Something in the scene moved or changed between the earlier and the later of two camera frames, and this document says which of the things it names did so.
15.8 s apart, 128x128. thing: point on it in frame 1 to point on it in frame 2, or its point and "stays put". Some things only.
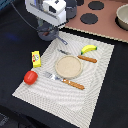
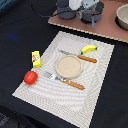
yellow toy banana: x=87 y=48 stays put
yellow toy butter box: x=36 y=58 stays put
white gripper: x=51 y=11 to x=80 y=5
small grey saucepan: x=49 y=32 to x=92 y=14
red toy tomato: x=30 y=77 stays put
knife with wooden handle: x=78 y=55 stays put
